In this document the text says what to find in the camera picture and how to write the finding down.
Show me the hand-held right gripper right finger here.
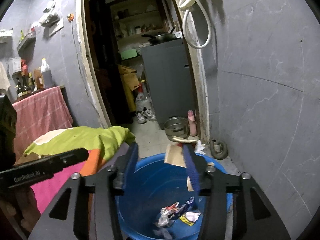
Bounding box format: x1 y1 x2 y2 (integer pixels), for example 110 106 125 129
182 144 292 240

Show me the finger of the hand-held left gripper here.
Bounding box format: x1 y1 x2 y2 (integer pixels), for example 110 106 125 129
56 148 90 172

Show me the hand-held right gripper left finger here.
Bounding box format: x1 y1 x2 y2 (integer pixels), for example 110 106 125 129
27 142 139 240

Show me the brown cardboard piece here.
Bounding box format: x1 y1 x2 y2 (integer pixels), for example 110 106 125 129
164 144 194 192

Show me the blue plastic basin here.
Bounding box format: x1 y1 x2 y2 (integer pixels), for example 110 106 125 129
115 152 234 240

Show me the dark blue wrapper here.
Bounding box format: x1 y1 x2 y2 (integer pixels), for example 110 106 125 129
179 196 195 212

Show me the red and white wrapper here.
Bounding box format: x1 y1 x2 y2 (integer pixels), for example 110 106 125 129
160 201 184 217

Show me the white paper packet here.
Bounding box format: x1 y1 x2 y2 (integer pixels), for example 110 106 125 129
185 211 202 222

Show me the clear wrapper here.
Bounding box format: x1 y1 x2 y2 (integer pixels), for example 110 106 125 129
156 210 175 228

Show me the person's left hand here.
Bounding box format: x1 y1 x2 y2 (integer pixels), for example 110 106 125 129
0 186 42 230

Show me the colourful striped blanket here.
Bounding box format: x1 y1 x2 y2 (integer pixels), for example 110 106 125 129
14 126 135 214

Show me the white tissue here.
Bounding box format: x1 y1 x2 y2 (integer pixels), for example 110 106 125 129
194 140 206 154

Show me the beige ladle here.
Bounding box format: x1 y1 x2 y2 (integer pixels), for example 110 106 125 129
169 135 199 144

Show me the large steel pot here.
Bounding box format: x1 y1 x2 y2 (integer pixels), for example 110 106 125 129
163 116 190 138

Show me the pink bottle on floor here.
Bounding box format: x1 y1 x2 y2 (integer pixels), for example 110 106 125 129
187 110 198 136

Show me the white sneaker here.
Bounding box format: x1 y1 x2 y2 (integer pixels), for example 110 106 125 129
144 108 157 122
136 110 147 125

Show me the pink checked cloth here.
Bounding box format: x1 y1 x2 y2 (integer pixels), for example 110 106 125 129
12 86 73 155

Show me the plastic bottle with red cap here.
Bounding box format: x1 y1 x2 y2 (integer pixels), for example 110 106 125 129
135 82 153 112

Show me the large dark liquid jug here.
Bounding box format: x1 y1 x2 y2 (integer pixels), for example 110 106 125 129
40 58 53 88

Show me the yellow cardboard box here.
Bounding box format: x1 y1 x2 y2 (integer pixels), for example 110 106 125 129
118 64 140 113

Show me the brown paper bag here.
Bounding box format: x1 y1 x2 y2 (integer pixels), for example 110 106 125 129
34 69 44 89

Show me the grey cabinet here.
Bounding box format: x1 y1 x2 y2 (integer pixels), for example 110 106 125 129
140 38 198 130

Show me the beige hanging cloth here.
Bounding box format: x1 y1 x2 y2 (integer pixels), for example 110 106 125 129
0 61 11 90

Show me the metal utensil holder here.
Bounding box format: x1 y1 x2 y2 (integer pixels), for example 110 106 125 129
9 57 22 74

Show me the green box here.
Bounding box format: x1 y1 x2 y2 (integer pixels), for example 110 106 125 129
120 49 138 60

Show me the black wok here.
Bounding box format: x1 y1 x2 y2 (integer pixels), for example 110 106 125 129
141 31 177 43

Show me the white plastic bag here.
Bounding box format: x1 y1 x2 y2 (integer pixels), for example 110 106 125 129
39 0 60 27

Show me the wooden shelf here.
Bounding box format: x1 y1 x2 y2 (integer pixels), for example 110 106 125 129
110 0 175 45

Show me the coiled dark hose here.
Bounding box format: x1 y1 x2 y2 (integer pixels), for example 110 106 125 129
209 139 228 160

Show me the wooden door frame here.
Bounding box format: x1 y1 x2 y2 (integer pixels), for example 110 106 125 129
75 0 210 144

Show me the grey wall rack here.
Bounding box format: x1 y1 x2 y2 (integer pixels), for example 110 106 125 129
17 36 37 54

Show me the white hose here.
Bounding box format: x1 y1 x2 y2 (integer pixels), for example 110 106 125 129
178 0 213 49

